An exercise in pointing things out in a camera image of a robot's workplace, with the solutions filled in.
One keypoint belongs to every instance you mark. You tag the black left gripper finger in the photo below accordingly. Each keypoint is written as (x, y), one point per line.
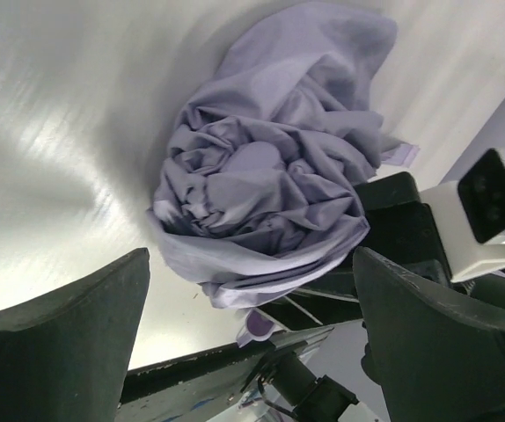
(64, 355)

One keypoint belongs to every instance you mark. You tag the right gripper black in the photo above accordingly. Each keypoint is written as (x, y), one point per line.
(438, 355)

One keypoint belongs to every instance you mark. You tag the lilac folding umbrella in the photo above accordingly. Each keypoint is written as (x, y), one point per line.
(257, 191)

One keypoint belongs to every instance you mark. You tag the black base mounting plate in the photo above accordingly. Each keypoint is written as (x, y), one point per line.
(165, 389)

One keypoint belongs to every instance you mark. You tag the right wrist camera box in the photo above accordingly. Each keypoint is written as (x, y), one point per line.
(470, 217)

